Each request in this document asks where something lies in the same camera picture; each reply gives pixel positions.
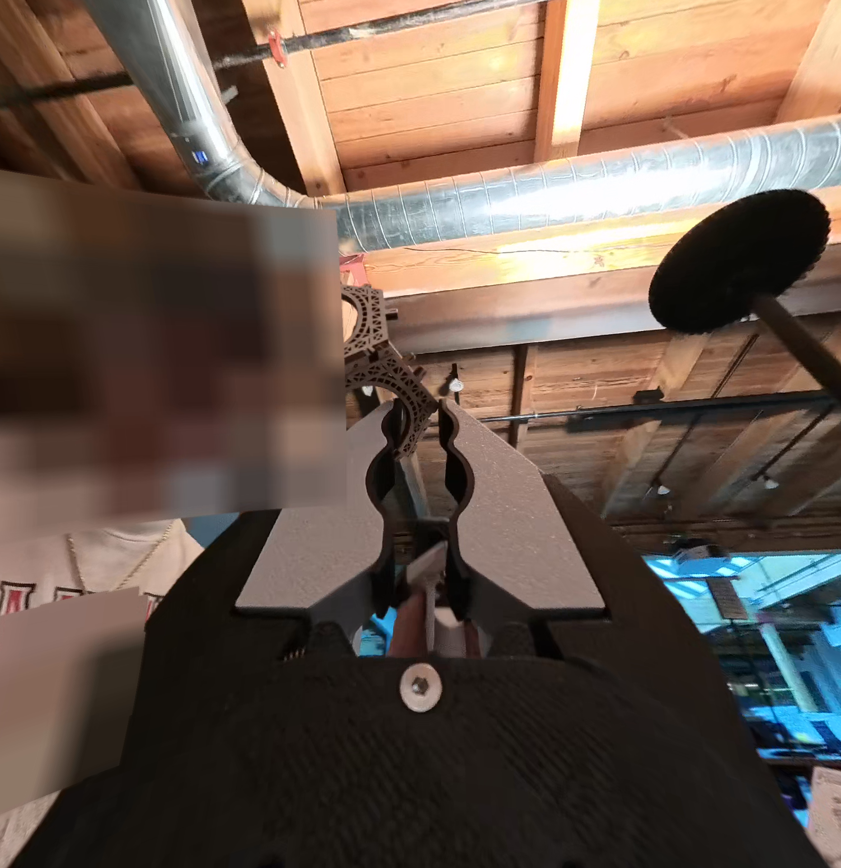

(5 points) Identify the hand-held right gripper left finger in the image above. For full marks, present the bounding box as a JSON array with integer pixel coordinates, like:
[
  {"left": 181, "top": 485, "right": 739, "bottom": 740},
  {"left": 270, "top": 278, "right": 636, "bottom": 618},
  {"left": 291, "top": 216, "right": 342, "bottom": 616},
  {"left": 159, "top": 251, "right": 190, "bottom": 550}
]
[{"left": 235, "top": 399, "right": 404, "bottom": 637}]

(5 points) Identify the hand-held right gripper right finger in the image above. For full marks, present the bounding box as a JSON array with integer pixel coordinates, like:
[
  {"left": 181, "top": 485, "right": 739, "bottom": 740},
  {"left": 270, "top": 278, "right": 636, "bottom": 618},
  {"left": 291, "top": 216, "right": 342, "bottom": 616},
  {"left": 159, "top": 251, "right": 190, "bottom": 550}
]
[{"left": 438, "top": 399, "right": 607, "bottom": 637}]

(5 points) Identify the wooden tower arch part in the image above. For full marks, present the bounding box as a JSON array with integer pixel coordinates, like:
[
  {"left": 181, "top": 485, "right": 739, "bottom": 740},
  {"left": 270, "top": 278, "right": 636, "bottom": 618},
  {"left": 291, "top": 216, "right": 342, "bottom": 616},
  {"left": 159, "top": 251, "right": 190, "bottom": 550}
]
[
  {"left": 341, "top": 285, "right": 401, "bottom": 367},
  {"left": 346, "top": 356, "right": 439, "bottom": 457}
]

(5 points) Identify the person's white shirt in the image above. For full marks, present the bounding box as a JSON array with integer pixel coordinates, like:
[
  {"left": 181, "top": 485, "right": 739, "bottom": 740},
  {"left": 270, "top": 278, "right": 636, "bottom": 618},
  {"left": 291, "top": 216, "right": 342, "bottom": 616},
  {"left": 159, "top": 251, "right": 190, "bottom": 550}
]
[{"left": 0, "top": 519, "right": 204, "bottom": 868}]

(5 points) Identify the hanging sign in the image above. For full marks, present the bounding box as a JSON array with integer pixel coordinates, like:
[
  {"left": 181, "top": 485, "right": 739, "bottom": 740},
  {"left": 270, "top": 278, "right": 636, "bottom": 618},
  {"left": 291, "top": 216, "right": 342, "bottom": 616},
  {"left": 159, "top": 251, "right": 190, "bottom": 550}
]
[{"left": 713, "top": 578, "right": 747, "bottom": 621}]

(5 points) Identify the black pole with round disc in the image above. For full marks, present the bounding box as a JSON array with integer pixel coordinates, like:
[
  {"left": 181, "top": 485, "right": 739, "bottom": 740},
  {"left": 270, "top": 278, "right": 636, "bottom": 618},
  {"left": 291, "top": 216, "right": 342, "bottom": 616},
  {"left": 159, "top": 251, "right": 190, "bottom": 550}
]
[{"left": 647, "top": 189, "right": 841, "bottom": 421}]

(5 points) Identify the black sprinkler pipe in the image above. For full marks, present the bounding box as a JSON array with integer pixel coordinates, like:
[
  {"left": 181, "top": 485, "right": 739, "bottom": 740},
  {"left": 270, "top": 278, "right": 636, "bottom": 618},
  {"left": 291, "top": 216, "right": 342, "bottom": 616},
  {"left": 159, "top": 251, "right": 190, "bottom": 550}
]
[{"left": 0, "top": 0, "right": 550, "bottom": 113}]

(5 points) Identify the black lighting track rail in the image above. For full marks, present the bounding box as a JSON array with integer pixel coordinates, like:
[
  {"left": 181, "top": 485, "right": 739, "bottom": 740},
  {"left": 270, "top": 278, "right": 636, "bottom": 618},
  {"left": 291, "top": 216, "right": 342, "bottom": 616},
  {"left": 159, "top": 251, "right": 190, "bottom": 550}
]
[{"left": 484, "top": 392, "right": 838, "bottom": 435}]

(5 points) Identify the silver ventilation duct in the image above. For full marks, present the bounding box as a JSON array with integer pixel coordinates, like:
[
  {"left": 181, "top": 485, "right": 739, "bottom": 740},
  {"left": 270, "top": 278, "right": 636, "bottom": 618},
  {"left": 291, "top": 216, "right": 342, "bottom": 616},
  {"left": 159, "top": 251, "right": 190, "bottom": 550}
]
[{"left": 88, "top": 0, "right": 841, "bottom": 253}]

